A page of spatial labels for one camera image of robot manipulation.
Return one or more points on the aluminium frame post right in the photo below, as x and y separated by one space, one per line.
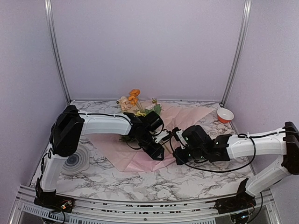
238 51

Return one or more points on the aluminium front rail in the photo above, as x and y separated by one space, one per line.
96 211

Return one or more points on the orange fake flower stem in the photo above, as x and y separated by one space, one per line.
134 100

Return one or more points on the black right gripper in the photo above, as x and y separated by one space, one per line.
178 152

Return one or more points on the aluminium frame post left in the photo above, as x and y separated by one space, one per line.
54 44

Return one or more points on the aluminium frame post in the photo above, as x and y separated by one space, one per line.
238 51
54 44

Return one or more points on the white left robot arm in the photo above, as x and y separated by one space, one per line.
72 123

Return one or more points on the white fake flower bunch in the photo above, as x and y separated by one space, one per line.
149 106

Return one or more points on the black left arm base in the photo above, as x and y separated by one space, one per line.
51 200

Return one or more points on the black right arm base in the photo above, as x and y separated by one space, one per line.
240 201

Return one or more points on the peach fake flower stem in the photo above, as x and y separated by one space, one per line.
124 104

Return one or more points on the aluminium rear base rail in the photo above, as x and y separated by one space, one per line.
159 99

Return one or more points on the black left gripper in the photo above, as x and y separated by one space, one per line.
154 151

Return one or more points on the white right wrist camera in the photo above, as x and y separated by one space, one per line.
177 134

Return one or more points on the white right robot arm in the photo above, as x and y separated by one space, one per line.
284 142

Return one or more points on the orange bowl white inside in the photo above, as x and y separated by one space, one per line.
224 115

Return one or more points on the yellow fake flower bunch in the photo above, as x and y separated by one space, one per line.
140 113

